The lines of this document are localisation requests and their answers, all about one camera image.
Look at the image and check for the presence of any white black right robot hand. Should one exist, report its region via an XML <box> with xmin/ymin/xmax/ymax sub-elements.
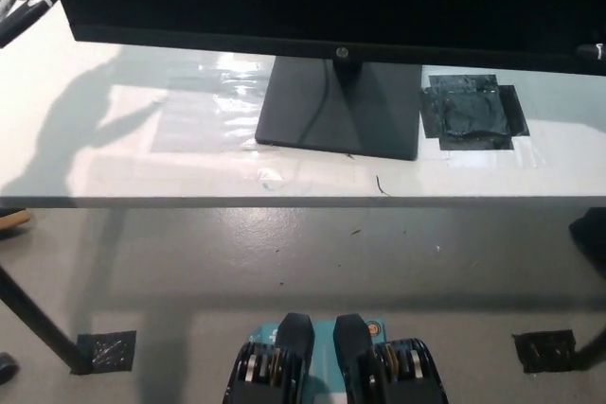
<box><xmin>574</xmin><ymin>43</ymin><xmax>606</xmax><ymax>61</ymax></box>

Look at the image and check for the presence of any black tape patch on table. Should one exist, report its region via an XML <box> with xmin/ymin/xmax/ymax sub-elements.
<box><xmin>419</xmin><ymin>73</ymin><xmax>531</xmax><ymax>152</ymax></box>

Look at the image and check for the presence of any black bulky object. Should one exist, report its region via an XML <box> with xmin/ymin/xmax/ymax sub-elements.
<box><xmin>568</xmin><ymin>207</ymin><xmax>606</xmax><ymax>278</ymax></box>

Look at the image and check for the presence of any clear plastic sheet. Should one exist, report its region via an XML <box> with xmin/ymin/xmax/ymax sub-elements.
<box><xmin>151</xmin><ymin>56</ymin><xmax>281</xmax><ymax>158</ymax></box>

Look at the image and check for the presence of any brown wooden object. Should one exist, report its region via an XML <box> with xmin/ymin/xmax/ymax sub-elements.
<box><xmin>0</xmin><ymin>207</ymin><xmax>32</xmax><ymax>240</ymax></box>

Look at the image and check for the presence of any black floor tape patch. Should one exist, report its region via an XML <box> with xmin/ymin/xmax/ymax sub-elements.
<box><xmin>75</xmin><ymin>329</ymin><xmax>138</xmax><ymax>374</ymax></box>
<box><xmin>511</xmin><ymin>328</ymin><xmax>579</xmax><ymax>374</ymax></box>

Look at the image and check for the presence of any black table leg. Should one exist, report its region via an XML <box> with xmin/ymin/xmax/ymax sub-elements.
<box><xmin>0</xmin><ymin>264</ymin><xmax>92</xmax><ymax>376</ymax></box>

